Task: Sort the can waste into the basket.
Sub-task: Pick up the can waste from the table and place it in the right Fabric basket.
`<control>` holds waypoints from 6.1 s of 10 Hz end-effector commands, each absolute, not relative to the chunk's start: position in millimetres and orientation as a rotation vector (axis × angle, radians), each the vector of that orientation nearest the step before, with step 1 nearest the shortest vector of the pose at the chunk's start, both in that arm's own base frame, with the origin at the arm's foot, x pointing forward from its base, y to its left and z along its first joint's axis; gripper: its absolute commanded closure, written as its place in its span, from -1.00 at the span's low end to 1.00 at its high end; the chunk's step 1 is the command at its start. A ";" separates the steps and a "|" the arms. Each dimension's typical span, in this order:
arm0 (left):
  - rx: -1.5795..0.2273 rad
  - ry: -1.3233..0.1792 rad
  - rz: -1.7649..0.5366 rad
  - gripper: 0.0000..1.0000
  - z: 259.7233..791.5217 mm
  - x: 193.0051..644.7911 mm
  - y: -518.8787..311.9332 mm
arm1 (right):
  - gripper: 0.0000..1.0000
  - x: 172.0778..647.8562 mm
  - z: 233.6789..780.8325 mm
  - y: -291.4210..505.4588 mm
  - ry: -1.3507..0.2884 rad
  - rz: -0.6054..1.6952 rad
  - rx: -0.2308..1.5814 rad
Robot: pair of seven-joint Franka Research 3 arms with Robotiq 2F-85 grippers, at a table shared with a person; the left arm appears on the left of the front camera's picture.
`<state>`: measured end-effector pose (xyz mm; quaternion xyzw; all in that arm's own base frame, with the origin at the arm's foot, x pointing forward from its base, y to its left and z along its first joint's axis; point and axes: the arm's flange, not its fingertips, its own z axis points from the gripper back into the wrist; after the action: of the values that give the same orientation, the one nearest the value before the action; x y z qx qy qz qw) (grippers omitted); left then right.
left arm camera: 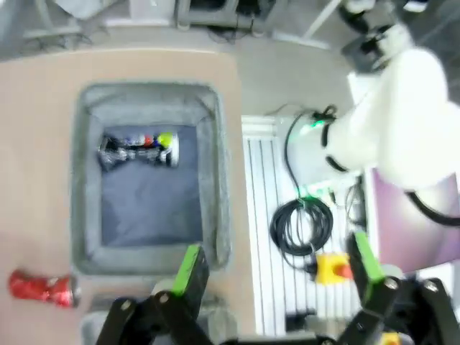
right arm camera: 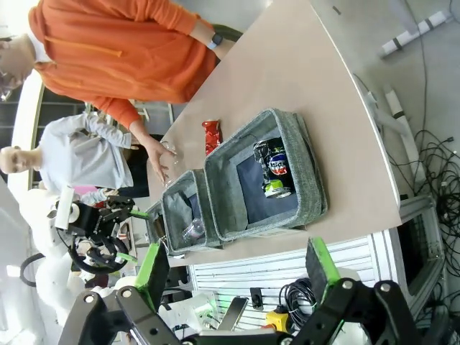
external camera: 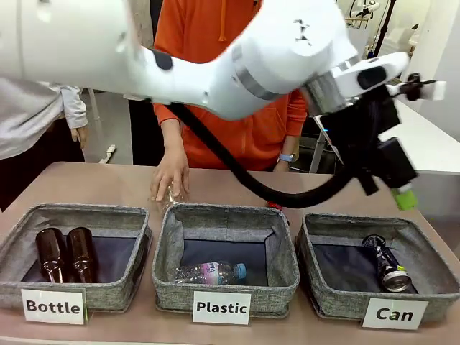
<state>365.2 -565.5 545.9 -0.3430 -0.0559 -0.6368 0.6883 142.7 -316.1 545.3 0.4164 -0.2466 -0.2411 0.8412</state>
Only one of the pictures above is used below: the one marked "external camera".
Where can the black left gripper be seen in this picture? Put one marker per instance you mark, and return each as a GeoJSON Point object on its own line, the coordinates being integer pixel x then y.
{"type": "Point", "coordinates": [355, 133]}

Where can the black drink can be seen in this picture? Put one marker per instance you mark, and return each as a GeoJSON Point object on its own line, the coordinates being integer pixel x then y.
{"type": "Point", "coordinates": [388, 266]}

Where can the plastic bottle with blue cap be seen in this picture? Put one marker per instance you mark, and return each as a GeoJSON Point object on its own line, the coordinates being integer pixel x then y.
{"type": "Point", "coordinates": [212, 273]}

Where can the brown glass bottle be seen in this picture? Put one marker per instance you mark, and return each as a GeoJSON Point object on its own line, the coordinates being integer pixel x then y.
{"type": "Point", "coordinates": [82, 253]}
{"type": "Point", "coordinates": [50, 255]}

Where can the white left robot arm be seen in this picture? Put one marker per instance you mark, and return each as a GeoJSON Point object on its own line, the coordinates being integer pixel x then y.
{"type": "Point", "coordinates": [251, 54]}

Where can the person's left forearm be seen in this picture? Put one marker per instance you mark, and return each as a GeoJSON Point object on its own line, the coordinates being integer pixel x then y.
{"type": "Point", "coordinates": [290, 143]}

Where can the person's right forearm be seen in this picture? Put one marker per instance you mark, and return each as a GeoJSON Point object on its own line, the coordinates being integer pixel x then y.
{"type": "Point", "coordinates": [172, 140]}

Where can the red crushed can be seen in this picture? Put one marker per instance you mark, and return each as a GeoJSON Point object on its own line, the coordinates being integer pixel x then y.
{"type": "Point", "coordinates": [273, 205]}

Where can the grey fabric basket Can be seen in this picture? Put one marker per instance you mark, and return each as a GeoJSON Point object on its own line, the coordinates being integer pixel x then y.
{"type": "Point", "coordinates": [334, 302]}

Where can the white label Can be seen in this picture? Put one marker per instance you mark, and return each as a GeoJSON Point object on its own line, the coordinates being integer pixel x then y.
{"type": "Point", "coordinates": [394, 314]}

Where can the grey fabric basket Plastic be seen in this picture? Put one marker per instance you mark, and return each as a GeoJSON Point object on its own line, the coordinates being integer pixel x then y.
{"type": "Point", "coordinates": [172, 294]}

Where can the grey fabric basket Bottle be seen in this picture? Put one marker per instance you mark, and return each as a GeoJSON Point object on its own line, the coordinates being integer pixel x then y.
{"type": "Point", "coordinates": [108, 298]}

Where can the person's left hand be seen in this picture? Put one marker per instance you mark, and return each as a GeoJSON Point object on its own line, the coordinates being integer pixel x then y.
{"type": "Point", "coordinates": [284, 166]}

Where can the person's right hand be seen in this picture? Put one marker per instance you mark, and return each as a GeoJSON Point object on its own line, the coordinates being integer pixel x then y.
{"type": "Point", "coordinates": [169, 176]}

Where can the grey sweater person's hand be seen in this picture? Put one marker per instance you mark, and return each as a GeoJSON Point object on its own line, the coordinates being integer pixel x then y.
{"type": "Point", "coordinates": [79, 136]}

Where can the large white background table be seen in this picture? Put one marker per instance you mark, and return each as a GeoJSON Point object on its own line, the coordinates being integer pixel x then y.
{"type": "Point", "coordinates": [431, 143]}

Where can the light blue wristwatch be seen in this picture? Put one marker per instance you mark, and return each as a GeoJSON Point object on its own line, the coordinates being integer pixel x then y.
{"type": "Point", "coordinates": [287, 157]}

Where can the person in orange hoodie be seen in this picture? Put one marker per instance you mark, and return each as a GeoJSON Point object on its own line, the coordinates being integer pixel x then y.
{"type": "Point", "coordinates": [269, 136]}

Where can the white storage boxes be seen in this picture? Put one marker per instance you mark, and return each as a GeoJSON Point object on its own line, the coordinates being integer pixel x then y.
{"type": "Point", "coordinates": [399, 39]}

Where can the black tripod stand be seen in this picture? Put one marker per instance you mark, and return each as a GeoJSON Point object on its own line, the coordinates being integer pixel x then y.
{"type": "Point", "coordinates": [384, 28]}

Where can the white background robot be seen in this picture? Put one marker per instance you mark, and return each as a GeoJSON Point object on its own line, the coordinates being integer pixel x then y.
{"type": "Point", "coordinates": [364, 9]}

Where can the white label Plastic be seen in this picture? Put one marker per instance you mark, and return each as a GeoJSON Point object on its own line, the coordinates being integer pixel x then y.
{"type": "Point", "coordinates": [221, 308]}

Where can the small white floor object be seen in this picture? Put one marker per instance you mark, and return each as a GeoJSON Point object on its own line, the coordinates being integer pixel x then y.
{"type": "Point", "coordinates": [109, 152]}

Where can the white label Bottle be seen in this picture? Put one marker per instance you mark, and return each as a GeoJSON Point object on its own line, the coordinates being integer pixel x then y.
{"type": "Point", "coordinates": [54, 306]}

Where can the person in grey sweater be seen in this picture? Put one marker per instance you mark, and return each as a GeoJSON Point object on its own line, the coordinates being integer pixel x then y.
{"type": "Point", "coordinates": [28, 118]}

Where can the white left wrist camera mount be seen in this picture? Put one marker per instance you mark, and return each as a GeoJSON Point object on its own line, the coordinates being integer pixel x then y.
{"type": "Point", "coordinates": [436, 90]}

